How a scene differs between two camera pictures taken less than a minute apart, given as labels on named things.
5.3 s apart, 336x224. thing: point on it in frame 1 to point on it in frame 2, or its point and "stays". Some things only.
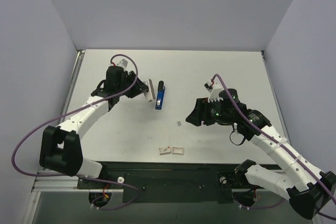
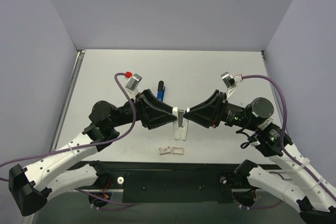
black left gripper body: x=139 y=87 to x=143 y=110
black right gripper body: x=203 y=114 stays
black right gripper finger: x=195 y=117 stays
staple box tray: x=178 y=150 stays
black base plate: x=168 y=182 stays
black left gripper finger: x=139 y=86 to x=154 y=100
